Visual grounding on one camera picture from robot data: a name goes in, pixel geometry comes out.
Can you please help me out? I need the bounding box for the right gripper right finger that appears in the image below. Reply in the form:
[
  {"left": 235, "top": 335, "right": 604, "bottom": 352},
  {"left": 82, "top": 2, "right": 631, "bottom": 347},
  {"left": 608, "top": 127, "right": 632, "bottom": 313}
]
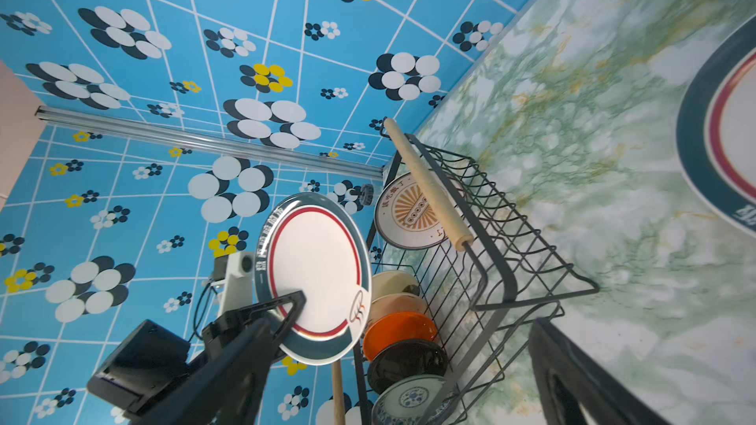
[{"left": 528, "top": 319, "right": 667, "bottom": 425}]

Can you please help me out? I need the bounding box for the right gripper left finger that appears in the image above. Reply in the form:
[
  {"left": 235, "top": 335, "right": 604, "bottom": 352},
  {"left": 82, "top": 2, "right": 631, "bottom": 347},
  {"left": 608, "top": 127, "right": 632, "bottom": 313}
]
[{"left": 130, "top": 318, "right": 278, "bottom": 424}]

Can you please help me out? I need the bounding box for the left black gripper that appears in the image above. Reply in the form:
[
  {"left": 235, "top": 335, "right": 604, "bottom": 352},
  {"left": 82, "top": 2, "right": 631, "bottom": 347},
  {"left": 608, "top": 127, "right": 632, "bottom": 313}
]
[{"left": 201, "top": 290, "right": 306, "bottom": 360}]

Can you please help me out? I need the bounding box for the white plate red rim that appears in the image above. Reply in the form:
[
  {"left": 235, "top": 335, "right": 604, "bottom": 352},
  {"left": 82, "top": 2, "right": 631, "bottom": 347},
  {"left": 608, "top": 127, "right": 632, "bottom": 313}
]
[{"left": 254, "top": 193, "right": 372, "bottom": 366}]

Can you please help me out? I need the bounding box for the white plate orange sunburst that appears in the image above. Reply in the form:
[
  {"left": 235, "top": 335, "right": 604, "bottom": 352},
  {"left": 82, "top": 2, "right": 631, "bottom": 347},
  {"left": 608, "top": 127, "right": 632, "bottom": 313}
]
[{"left": 374, "top": 172, "right": 448, "bottom": 250}]

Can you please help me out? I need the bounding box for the grey-green small plate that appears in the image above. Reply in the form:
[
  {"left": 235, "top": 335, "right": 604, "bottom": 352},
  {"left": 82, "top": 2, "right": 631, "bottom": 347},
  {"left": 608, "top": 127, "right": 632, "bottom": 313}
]
[{"left": 371, "top": 374, "right": 446, "bottom": 425}]

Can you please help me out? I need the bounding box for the black wire dish rack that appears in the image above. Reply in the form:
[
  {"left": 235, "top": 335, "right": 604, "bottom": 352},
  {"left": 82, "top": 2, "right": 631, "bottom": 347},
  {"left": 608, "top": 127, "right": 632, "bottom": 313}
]
[{"left": 373, "top": 119, "right": 600, "bottom": 424}]

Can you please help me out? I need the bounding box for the white plate red green band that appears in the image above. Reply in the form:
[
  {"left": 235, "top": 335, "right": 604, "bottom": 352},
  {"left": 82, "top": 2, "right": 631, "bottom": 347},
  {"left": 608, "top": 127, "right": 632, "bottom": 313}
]
[{"left": 675, "top": 22, "right": 755, "bottom": 236}]

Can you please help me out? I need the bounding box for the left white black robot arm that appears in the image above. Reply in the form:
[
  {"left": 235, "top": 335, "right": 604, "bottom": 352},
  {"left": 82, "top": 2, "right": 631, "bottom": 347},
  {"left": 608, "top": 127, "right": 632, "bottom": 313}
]
[{"left": 87, "top": 291, "right": 306, "bottom": 424}]

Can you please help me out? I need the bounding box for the cream small plate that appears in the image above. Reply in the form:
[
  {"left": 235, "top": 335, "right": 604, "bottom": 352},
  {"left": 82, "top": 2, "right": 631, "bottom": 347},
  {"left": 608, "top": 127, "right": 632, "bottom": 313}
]
[{"left": 372, "top": 271, "right": 421, "bottom": 301}]

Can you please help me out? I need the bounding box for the orange small plate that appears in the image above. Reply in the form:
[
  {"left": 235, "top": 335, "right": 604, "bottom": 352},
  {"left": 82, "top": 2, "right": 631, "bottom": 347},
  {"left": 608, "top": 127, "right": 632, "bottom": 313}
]
[{"left": 362, "top": 312, "right": 438, "bottom": 361}]

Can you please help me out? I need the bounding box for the beige small plate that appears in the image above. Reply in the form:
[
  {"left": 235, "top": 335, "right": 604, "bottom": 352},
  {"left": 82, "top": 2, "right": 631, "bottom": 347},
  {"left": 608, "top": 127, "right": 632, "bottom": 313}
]
[{"left": 367, "top": 293, "right": 427, "bottom": 328}]

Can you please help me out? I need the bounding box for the clear jar black lid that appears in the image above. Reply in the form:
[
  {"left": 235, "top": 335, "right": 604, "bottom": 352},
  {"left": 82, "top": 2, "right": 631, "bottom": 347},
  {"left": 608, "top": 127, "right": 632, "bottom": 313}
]
[{"left": 358, "top": 184, "right": 375, "bottom": 207}]

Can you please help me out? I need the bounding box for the black small plate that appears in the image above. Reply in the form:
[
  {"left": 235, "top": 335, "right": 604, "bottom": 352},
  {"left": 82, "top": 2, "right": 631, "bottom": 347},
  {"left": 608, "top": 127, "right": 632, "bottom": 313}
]
[{"left": 367, "top": 340, "right": 449, "bottom": 394}]

